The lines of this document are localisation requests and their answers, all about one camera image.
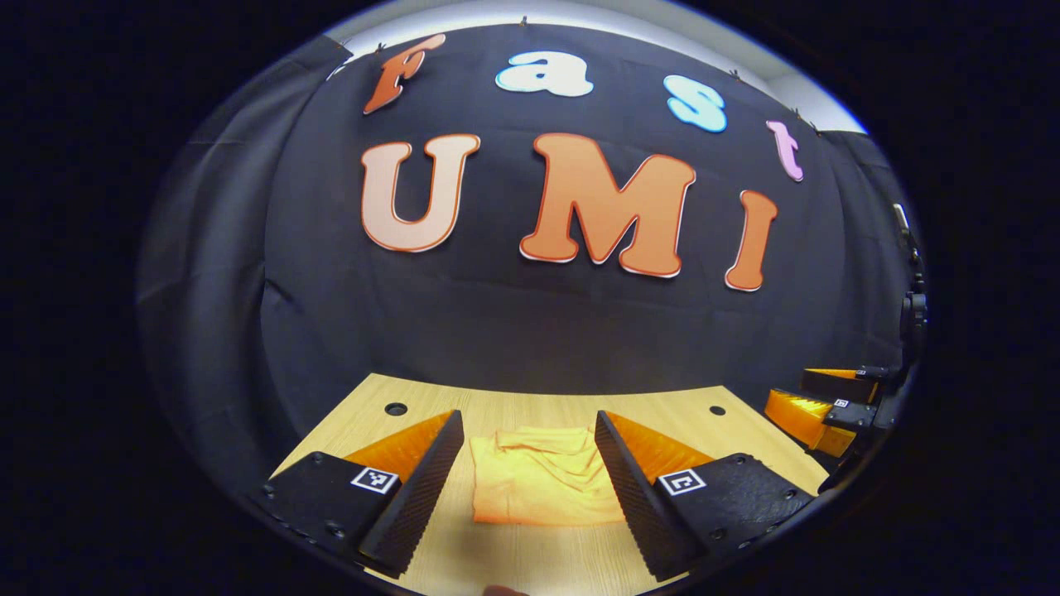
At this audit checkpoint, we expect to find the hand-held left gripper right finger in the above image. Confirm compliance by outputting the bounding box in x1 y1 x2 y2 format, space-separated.
594 409 818 584

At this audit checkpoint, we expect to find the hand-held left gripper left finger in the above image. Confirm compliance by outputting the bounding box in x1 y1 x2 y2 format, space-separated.
262 409 466 580

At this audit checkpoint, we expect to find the orange T-shirt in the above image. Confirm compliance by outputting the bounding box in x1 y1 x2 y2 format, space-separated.
470 426 627 527

